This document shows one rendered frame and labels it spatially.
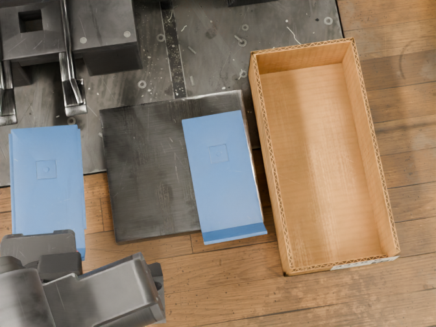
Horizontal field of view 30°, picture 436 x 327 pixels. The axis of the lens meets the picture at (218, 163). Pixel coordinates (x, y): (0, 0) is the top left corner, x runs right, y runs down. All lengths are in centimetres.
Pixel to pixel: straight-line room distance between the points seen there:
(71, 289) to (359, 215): 43
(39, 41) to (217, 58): 22
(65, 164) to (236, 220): 20
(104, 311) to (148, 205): 33
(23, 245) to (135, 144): 26
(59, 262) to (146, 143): 28
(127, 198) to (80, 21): 21
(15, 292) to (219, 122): 44
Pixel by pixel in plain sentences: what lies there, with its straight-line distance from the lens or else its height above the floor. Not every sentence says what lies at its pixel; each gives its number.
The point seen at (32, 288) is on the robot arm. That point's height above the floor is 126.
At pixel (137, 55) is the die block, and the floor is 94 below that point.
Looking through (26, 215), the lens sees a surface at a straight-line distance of 86.
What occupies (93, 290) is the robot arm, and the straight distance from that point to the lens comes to 62.
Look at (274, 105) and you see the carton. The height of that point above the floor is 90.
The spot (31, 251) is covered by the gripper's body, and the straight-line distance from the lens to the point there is 74.
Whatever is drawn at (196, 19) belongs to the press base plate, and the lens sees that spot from 102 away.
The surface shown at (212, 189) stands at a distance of 93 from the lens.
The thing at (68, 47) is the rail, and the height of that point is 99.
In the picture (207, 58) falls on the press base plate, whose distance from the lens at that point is 100.
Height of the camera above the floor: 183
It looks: 75 degrees down
